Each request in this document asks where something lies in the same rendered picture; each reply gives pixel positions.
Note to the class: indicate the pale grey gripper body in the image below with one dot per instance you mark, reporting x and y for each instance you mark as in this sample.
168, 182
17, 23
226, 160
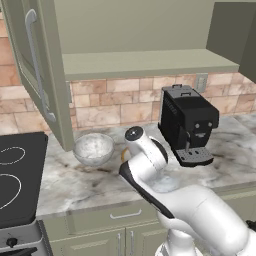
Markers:
167, 184

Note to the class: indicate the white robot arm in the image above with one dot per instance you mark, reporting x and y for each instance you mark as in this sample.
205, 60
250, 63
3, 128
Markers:
203, 213

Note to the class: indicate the sage green base cabinet door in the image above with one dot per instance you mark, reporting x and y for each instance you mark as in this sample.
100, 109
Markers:
86, 243
146, 240

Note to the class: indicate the yellow rimmed bowl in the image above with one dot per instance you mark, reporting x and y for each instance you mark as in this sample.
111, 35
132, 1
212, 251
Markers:
123, 156

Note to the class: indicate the black coffee machine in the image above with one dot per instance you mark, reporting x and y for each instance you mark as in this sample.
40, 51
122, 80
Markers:
186, 116

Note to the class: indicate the sage green drawer front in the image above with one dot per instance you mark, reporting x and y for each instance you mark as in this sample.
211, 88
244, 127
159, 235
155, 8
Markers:
96, 218

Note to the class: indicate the white marbled bowl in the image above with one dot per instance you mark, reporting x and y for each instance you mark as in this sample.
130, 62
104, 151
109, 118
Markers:
93, 148

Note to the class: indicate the black hob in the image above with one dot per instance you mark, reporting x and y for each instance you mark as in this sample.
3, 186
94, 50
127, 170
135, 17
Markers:
20, 176

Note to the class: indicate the grey stove front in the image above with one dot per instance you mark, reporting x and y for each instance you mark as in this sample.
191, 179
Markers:
23, 238

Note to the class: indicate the black stove knob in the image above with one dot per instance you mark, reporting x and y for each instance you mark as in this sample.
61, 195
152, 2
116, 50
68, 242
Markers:
11, 242

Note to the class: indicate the grey wall outlet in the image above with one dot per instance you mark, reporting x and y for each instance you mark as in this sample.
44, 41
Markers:
69, 92
201, 82

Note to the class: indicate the sage green wall cabinet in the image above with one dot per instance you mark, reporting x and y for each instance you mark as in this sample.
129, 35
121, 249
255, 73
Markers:
140, 63

